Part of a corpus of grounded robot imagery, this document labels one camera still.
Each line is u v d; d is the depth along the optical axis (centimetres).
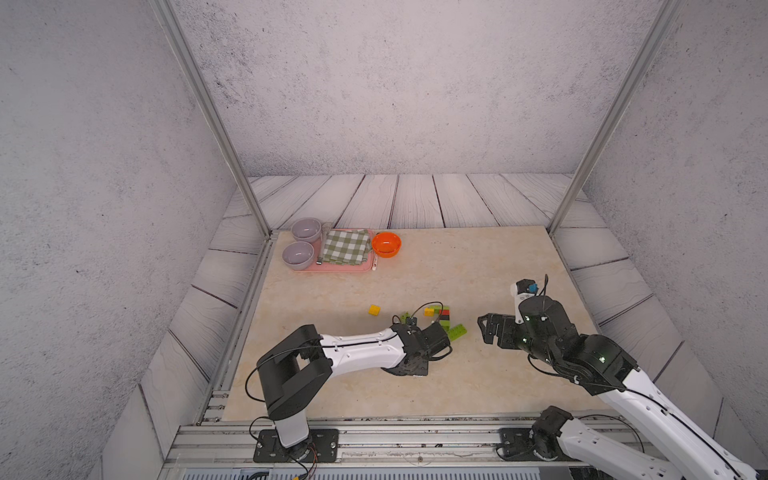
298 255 109
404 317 93
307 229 119
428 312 96
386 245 112
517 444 73
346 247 115
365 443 74
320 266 111
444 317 94
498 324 62
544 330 49
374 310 98
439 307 98
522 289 62
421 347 62
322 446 73
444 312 96
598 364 45
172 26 71
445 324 93
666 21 71
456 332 93
